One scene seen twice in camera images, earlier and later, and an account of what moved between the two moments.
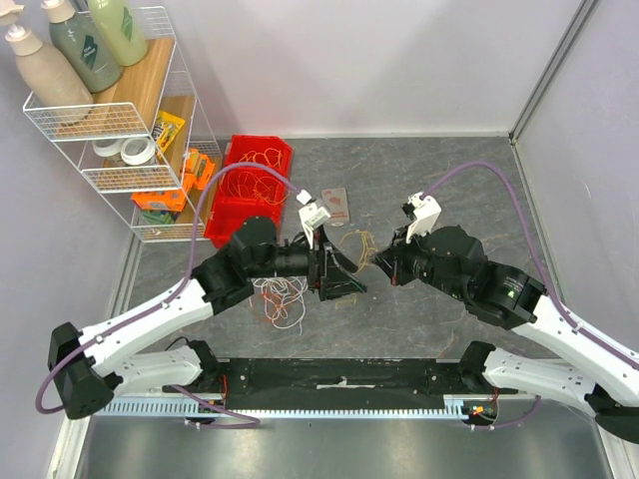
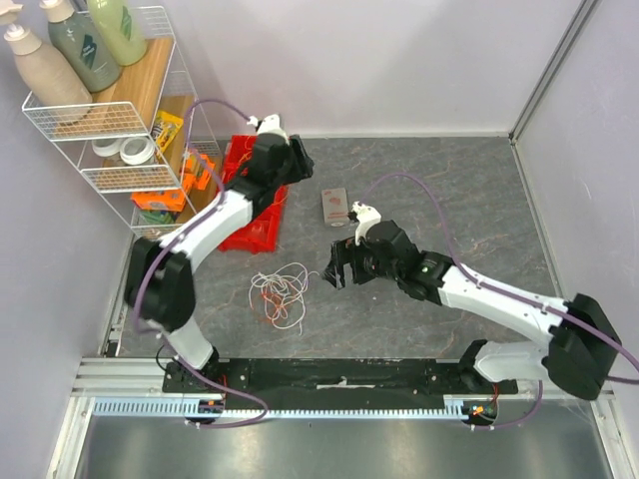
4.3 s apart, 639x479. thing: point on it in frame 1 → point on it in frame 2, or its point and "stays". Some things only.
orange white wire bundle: x=283 y=297 stays
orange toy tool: x=172 y=200 stays
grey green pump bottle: x=76 y=38 stays
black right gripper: x=399 y=259 → x=352 y=264
